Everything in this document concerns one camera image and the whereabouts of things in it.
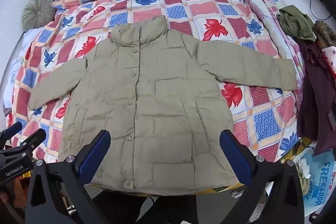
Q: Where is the khaki puffer jacket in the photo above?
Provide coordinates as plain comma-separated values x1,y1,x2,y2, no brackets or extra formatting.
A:
29,16,297,195

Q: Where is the blue Freshippo bag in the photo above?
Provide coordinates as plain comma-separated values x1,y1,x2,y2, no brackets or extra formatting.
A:
294,148,335,207

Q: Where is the dark maroon garment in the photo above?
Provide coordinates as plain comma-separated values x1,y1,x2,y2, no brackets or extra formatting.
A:
295,39,335,155

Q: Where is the round green velvet cushion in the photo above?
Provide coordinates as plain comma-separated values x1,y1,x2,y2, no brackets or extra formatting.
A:
22,0,56,32

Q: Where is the pink strawberry print cloth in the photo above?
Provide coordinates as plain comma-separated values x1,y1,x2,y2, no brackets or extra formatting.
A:
322,46,336,76

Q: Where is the leopard print garment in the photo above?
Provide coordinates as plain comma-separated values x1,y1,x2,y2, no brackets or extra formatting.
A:
313,20,336,49

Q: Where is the olive green garment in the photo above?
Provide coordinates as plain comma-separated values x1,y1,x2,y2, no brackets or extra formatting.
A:
277,5,315,42

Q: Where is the leaf patchwork bed quilt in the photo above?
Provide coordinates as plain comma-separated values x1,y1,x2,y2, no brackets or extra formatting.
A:
7,0,281,161

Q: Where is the black wall cable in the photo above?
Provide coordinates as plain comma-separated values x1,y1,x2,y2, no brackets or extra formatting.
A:
308,0,332,21

